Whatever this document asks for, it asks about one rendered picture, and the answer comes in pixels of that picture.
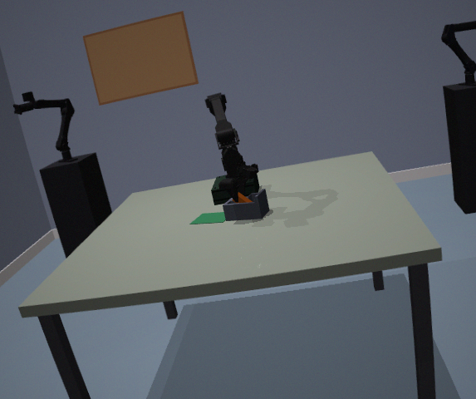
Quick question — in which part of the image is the orange l-shaped part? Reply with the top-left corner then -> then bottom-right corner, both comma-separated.
237,192 -> 252,203

